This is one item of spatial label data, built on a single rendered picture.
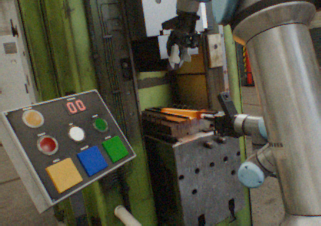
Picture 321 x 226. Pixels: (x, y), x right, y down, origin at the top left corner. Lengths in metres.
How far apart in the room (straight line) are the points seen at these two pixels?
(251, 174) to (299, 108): 0.51
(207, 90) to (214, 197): 0.55
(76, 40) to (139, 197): 0.76
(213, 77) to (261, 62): 1.14
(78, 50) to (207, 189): 0.82
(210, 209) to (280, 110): 1.06
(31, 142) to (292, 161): 0.65
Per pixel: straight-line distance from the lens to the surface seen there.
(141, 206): 1.42
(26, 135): 0.83
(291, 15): 0.41
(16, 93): 6.34
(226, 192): 1.43
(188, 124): 1.27
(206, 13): 1.48
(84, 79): 1.19
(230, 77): 1.62
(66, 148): 0.85
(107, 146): 0.92
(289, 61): 0.39
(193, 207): 1.32
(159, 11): 1.20
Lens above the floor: 1.29
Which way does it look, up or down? 10 degrees down
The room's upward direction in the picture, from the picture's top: 8 degrees counter-clockwise
